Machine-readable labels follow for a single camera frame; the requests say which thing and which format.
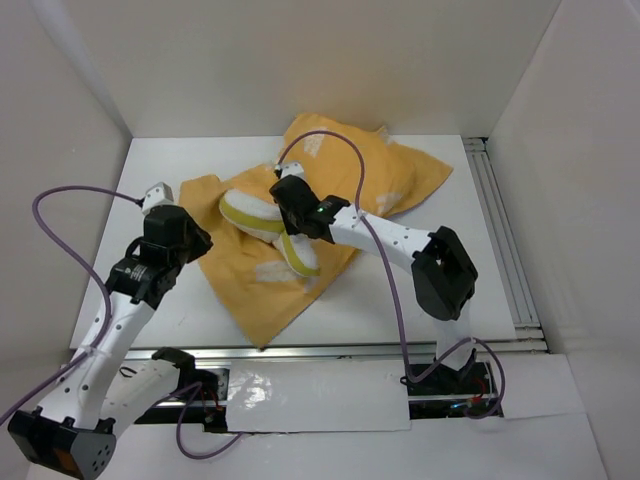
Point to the white pillow with yellow edge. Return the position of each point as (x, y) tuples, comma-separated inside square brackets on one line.
[(263, 221)]

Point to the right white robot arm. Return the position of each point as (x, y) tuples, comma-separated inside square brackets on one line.
[(441, 270)]

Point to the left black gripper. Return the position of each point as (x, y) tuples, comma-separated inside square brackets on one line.
[(203, 241)]

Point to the white cover plate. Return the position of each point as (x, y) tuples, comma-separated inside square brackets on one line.
[(317, 396)]

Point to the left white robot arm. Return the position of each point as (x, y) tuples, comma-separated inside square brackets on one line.
[(75, 428)]

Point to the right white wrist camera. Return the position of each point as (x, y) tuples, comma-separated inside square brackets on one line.
[(282, 170)]

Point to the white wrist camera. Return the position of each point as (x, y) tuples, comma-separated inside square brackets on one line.
[(158, 195), (282, 170)]

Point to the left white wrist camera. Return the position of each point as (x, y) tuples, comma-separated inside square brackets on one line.
[(158, 195)]

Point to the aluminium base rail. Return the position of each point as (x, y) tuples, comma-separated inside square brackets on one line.
[(300, 352)]

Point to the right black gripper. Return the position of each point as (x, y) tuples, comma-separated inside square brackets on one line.
[(291, 227)]

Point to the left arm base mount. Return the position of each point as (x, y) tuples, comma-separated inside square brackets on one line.
[(201, 401)]

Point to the aluminium side rail frame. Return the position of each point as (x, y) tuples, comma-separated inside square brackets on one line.
[(529, 332)]

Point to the orange pillowcase with blue back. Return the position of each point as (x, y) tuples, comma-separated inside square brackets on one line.
[(274, 249)]

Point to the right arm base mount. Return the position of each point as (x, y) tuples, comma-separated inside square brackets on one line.
[(448, 394)]

